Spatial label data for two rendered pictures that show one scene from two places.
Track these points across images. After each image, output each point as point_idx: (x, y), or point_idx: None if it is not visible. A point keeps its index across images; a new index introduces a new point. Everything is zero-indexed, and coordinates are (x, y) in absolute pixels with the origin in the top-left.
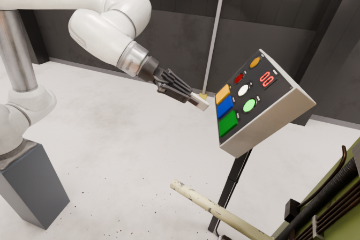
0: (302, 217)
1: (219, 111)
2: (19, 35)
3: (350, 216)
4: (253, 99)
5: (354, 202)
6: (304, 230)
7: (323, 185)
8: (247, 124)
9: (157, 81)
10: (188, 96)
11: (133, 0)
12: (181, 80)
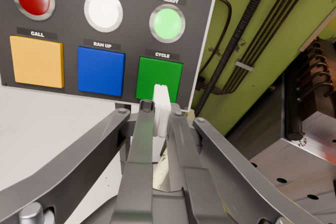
0: (220, 73)
1: (105, 86)
2: None
3: (270, 35)
4: (165, 9)
5: (282, 22)
6: (231, 76)
7: (221, 40)
8: (202, 47)
9: None
10: (200, 117)
11: None
12: (94, 131)
